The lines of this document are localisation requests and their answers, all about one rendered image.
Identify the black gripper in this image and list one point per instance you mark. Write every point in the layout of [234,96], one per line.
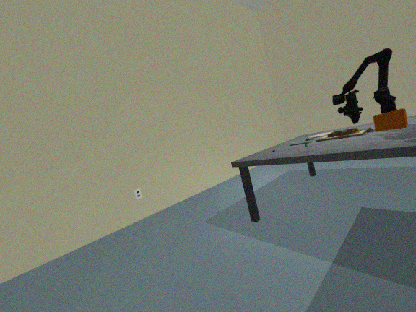
[353,111]

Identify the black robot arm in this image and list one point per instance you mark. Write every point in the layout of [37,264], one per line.
[381,96]

